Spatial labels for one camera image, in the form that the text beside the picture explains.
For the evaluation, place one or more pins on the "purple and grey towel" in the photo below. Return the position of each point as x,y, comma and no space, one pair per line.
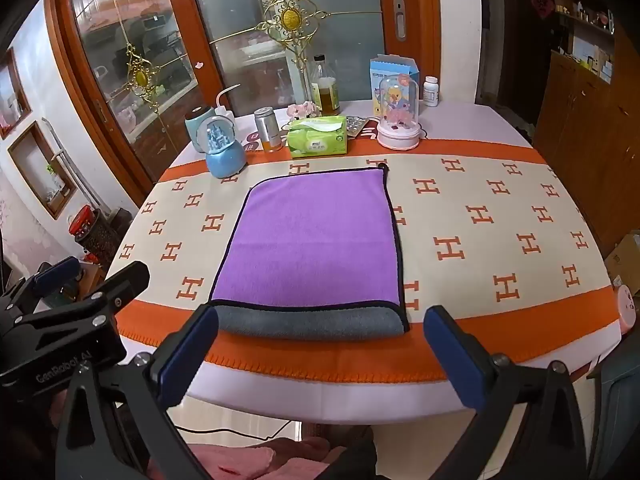
310,240

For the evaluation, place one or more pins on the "green tissue pack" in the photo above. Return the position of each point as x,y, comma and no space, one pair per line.
316,140

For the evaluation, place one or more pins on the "pink piggy ornament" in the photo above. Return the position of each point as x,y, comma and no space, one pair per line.
626,307

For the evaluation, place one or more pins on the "red door ornament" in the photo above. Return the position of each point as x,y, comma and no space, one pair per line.
541,2

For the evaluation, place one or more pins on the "orange and cream printed blanket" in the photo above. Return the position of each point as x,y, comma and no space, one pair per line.
500,210

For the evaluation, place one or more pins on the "pink glass dome ornament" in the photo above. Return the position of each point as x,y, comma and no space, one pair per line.
398,132

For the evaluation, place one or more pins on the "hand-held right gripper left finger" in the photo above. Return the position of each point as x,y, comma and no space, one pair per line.
192,355

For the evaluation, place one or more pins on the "brown cardboard box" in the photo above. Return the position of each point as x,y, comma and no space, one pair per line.
625,260

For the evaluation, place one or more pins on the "wooden wall frame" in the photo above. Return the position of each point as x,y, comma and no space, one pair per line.
20,160
20,95

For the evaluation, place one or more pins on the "pink clothing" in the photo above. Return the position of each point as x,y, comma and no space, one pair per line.
240,460

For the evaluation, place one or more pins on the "silver blister pack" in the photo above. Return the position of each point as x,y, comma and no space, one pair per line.
356,125

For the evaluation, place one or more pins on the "silver metal can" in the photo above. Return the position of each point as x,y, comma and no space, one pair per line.
268,130

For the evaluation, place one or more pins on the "blue snow globe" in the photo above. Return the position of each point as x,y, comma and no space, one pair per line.
224,157

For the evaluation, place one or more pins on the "white pill bottle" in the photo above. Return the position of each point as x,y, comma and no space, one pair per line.
430,92

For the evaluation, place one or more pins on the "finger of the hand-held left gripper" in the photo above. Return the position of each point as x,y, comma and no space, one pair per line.
56,272
120,282

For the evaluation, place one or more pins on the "pink flower ornament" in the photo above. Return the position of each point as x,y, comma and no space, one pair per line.
302,109

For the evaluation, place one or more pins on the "wooden framed glass door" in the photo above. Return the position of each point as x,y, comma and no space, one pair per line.
345,35
115,35

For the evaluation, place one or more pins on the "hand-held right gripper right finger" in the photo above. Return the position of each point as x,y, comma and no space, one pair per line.
457,365

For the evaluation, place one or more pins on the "brown wooden cabinet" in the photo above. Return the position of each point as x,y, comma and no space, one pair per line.
590,135

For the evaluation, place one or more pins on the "teal cup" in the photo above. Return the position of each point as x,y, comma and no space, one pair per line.
192,127

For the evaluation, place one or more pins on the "blue cardboard box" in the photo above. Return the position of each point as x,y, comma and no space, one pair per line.
390,66

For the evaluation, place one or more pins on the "glass oil bottle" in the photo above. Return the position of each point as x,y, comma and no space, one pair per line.
325,92

